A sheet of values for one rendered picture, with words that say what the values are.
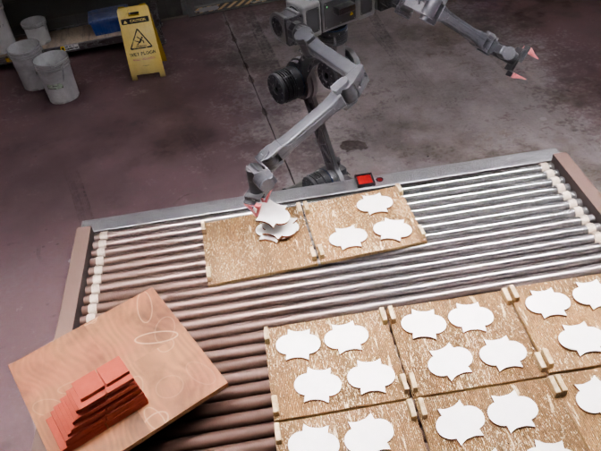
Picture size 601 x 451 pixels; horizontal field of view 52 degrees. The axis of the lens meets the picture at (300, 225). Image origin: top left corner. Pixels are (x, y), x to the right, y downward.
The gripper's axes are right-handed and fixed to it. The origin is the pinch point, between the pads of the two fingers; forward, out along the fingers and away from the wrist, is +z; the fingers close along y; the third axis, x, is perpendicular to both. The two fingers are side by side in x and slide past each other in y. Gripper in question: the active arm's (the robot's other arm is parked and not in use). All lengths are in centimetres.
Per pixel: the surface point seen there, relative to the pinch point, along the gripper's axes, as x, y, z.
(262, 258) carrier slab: -6.0, -14.5, 11.3
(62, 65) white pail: 284, 194, 77
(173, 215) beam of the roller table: 42.4, -0.7, 13.9
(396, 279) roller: -56, -8, 13
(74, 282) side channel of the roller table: 55, -48, 10
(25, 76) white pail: 336, 198, 95
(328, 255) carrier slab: -29.4, -5.7, 11.3
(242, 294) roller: -6.1, -32.0, 13.0
